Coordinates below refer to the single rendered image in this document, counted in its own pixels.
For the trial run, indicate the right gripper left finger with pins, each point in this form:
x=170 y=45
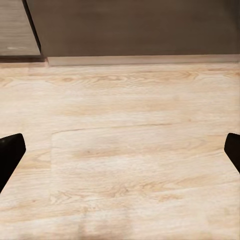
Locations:
x=12 y=149

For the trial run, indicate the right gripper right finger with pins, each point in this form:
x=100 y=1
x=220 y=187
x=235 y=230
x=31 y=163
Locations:
x=232 y=149

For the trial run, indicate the dishwasher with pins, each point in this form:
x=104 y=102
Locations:
x=18 y=37

